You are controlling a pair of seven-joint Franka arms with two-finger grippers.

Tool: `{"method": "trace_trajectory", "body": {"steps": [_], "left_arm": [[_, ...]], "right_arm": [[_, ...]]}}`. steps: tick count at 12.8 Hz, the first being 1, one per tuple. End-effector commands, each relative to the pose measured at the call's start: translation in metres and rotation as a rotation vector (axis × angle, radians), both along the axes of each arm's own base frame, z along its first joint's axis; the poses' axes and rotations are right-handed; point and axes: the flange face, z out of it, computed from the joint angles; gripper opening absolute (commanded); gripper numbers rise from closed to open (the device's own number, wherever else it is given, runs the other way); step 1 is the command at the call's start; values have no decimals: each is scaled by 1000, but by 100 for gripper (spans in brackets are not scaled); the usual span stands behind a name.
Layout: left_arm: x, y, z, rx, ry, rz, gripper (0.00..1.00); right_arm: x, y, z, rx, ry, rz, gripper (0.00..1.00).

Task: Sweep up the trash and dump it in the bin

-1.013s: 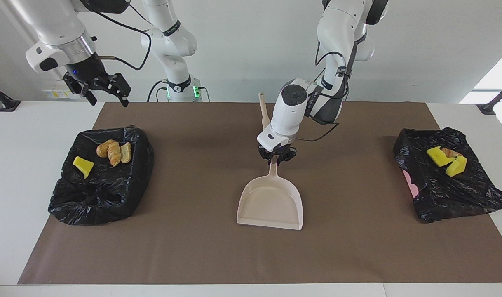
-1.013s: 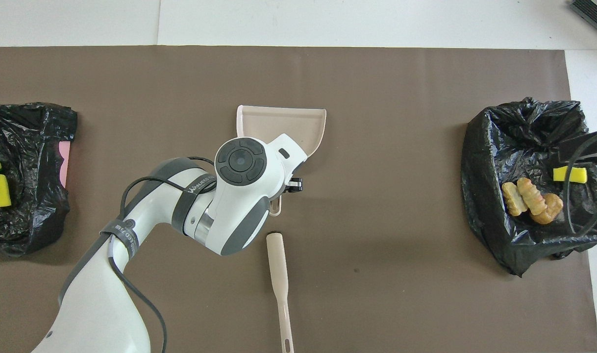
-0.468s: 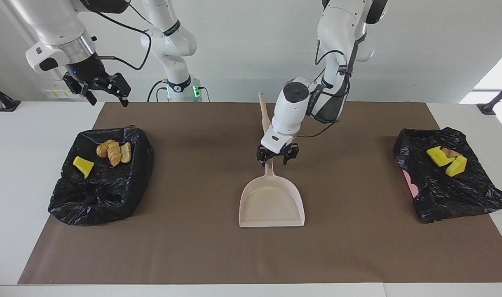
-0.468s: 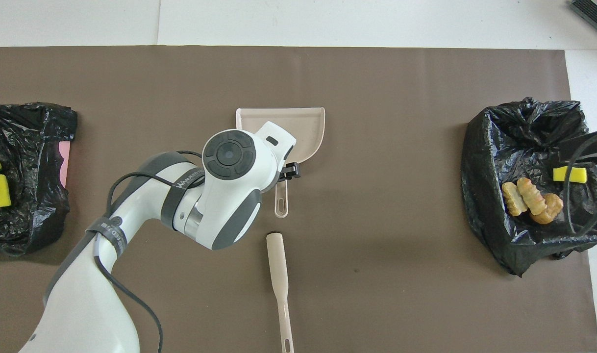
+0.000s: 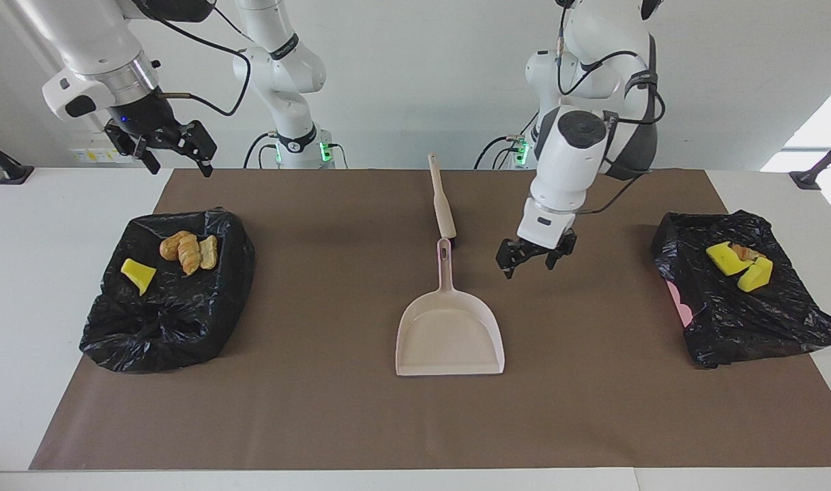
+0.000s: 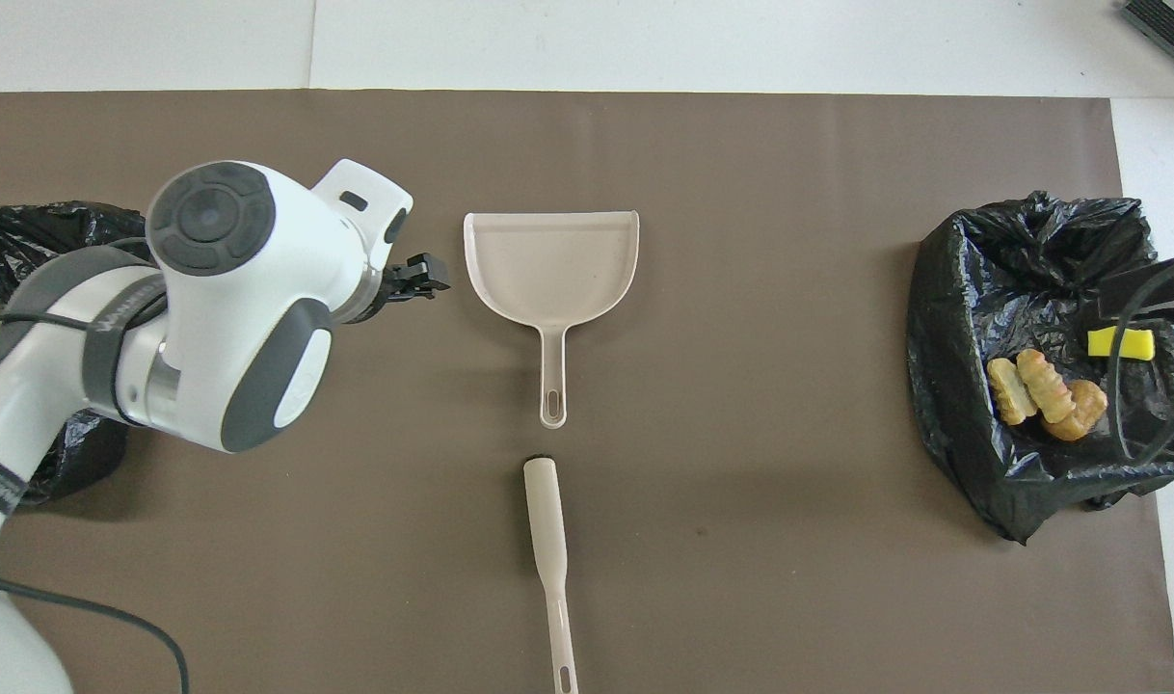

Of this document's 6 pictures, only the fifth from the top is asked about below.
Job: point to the brown paper table mat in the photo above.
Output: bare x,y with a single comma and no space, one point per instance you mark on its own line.
415,423

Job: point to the pale ridged bread piece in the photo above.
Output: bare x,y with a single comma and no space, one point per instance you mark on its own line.
209,252

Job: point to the beige plastic dustpan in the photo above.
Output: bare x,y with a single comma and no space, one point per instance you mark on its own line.
449,334

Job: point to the striped toy croissant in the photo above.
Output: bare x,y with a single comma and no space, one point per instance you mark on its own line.
190,256
746,253

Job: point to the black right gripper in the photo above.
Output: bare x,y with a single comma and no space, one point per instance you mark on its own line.
146,116

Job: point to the white wall socket box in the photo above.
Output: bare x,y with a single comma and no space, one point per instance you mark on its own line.
91,155

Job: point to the yellow sponge chunk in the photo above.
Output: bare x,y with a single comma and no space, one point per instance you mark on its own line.
758,274

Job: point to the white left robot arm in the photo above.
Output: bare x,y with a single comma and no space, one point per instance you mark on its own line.
572,164

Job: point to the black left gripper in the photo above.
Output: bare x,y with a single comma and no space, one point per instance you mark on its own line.
538,249

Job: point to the bin lined with black bag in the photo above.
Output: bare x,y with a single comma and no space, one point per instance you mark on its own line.
170,320

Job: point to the brown bread roll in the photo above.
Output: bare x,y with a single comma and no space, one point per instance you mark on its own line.
170,247

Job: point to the beige hand brush black bristles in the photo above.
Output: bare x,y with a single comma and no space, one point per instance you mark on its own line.
445,211

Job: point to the right black garbage bag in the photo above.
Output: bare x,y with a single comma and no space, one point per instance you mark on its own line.
750,320

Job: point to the notched yellow sponge piece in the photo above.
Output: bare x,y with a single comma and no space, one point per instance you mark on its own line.
724,260

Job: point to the yellow sponge wedge green edge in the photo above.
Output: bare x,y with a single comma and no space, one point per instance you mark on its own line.
138,274

